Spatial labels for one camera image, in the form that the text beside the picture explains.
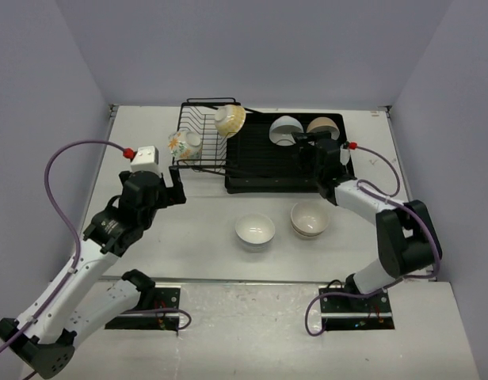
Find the light blue bowl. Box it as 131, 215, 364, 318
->
234, 213, 276, 246
238, 237, 272, 253
269, 116, 303, 146

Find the light blue bowl back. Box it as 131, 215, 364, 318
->
269, 116, 303, 146

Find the floral orange green bowl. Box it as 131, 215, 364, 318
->
168, 130, 203, 161

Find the beige bowl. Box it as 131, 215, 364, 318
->
307, 116, 340, 140
292, 226, 323, 240
290, 201, 330, 234

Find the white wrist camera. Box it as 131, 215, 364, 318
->
340, 142, 351, 166
130, 146, 160, 176

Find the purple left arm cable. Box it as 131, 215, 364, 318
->
0, 140, 136, 361

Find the light blue bowl front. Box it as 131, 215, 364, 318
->
238, 237, 272, 253

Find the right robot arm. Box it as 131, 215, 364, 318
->
292, 132, 442, 311

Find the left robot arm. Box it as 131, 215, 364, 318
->
0, 167, 186, 379

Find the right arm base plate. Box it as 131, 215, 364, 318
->
319, 292, 395, 332

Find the black wire dish rack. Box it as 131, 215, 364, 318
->
172, 97, 253, 177

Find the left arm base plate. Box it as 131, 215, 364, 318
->
105, 287, 181, 332

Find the beige bowl front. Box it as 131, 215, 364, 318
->
292, 226, 323, 240

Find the aluminium table edge rail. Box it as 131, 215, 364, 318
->
97, 104, 119, 173

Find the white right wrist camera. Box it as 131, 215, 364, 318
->
340, 142, 351, 166

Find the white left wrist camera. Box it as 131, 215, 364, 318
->
130, 146, 160, 176

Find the yellow dotted white bowl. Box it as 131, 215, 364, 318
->
214, 104, 246, 139

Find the black drain tray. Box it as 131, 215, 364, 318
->
225, 112, 355, 194

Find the beige bowl back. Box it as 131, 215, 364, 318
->
307, 116, 340, 140

